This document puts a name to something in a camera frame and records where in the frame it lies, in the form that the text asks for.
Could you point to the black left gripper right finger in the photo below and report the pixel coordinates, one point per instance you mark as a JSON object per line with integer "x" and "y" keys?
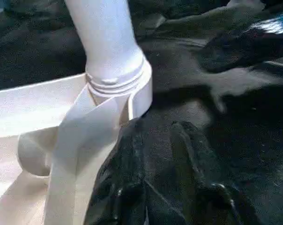
{"x": 202, "y": 187}

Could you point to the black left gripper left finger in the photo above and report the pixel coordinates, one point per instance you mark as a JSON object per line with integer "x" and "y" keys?
{"x": 122, "y": 182}

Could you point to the white plastic table top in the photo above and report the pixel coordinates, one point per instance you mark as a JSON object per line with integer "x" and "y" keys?
{"x": 38, "y": 105}

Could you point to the white plastic table leg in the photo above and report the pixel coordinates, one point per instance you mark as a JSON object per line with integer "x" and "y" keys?
{"x": 104, "y": 35}

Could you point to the black mat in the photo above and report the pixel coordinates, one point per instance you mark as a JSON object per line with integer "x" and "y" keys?
{"x": 249, "y": 140}

